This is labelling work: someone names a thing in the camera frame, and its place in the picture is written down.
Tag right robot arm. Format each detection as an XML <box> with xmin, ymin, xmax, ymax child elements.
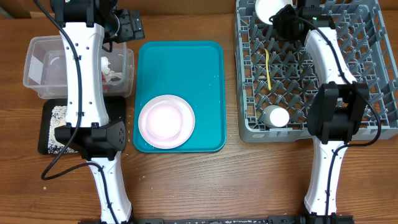
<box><xmin>266</xmin><ymin>1</ymin><xmax>369</xmax><ymax>223</ymax></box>

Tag red ketchup packet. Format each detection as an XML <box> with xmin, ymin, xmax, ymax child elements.
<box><xmin>102</xmin><ymin>73</ymin><xmax>109</xmax><ymax>93</ymax></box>

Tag white bowl with crumbs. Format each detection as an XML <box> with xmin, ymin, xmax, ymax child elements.
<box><xmin>255</xmin><ymin>0</ymin><xmax>293</xmax><ymax>25</ymax></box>

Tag teal serving tray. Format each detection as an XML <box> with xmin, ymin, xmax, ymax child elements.
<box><xmin>132</xmin><ymin>40</ymin><xmax>226</xmax><ymax>153</ymax></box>

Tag clear plastic bin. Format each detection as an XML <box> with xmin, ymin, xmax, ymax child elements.
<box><xmin>23</xmin><ymin>35</ymin><xmax>134</xmax><ymax>99</ymax></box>

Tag spilled white crumbs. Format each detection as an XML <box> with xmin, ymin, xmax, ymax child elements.
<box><xmin>47</xmin><ymin>105</ymin><xmax>78</xmax><ymax>155</ymax></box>

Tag white round plate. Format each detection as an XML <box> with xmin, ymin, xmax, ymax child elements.
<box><xmin>137</xmin><ymin>95</ymin><xmax>195</xmax><ymax>149</ymax></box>

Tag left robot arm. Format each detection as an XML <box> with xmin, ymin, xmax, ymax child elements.
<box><xmin>49</xmin><ymin>0</ymin><xmax>144</xmax><ymax>223</ymax></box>

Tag white paper cup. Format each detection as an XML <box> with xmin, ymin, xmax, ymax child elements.
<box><xmin>264</xmin><ymin>105</ymin><xmax>290</xmax><ymax>128</ymax></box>

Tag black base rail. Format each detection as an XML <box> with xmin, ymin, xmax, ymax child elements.
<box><xmin>134</xmin><ymin>215</ymin><xmax>354</xmax><ymax>224</ymax></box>

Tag yellow plastic spoon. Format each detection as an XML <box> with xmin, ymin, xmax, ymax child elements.
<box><xmin>265</xmin><ymin>49</ymin><xmax>272</xmax><ymax>91</ymax></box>

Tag pink bowl with nuts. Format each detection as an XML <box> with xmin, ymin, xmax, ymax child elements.
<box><xmin>146</xmin><ymin>101</ymin><xmax>183</xmax><ymax>139</ymax></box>

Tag white napkin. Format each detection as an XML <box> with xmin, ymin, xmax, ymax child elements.
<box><xmin>101</xmin><ymin>57</ymin><xmax>123</xmax><ymax>82</ymax></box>

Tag black plastic tray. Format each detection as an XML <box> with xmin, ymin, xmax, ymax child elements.
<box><xmin>37</xmin><ymin>96</ymin><xmax>126</xmax><ymax>155</ymax></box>

